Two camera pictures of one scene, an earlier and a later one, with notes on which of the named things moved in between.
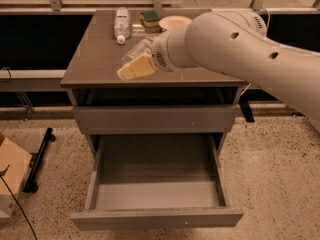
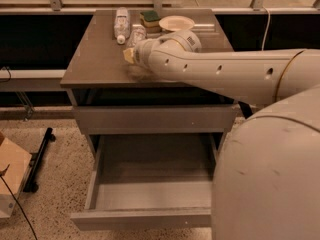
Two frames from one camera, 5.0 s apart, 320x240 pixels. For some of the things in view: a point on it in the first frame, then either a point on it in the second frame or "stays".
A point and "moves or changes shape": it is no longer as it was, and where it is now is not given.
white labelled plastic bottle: x=122 y=25 stays
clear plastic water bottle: x=142 y=49 moves or changes shape
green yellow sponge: x=150 y=21 stays
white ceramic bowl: x=174 y=22 stays
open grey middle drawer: x=157 y=181 stays
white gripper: x=160 y=54 → x=141 y=53
